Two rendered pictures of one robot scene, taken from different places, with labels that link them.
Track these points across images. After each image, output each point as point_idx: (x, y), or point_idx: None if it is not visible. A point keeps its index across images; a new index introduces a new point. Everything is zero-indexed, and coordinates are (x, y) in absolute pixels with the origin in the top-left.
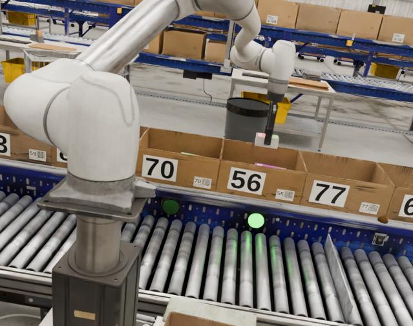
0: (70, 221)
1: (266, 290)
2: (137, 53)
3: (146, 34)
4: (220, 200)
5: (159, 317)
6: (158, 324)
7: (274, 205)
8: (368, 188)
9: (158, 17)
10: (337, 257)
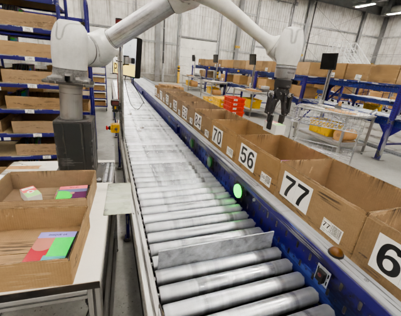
0: (172, 150)
1: (164, 214)
2: (136, 27)
3: (140, 16)
4: (226, 165)
5: (111, 182)
6: (105, 183)
7: (250, 182)
8: (331, 200)
9: (150, 6)
10: (258, 253)
